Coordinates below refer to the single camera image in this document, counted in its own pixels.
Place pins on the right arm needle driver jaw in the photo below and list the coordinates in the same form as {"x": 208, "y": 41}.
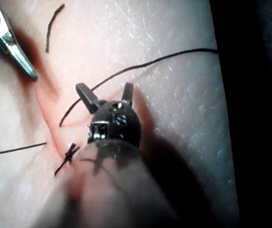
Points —
{"x": 19, "y": 58}

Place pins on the tissue pad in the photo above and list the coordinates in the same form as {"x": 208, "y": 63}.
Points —
{"x": 174, "y": 107}

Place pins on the left arm needle driver jaw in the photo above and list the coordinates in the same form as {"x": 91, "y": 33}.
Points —
{"x": 128, "y": 93}
{"x": 87, "y": 97}

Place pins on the dark left arm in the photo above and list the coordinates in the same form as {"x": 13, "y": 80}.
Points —
{"x": 117, "y": 190}

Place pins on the short black thread piece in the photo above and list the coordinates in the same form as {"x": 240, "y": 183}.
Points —
{"x": 49, "y": 31}
{"x": 14, "y": 149}

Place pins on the black stitching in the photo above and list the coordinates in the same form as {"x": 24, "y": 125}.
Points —
{"x": 69, "y": 154}

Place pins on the left arm needle driver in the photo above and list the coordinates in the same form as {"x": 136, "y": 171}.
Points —
{"x": 119, "y": 123}

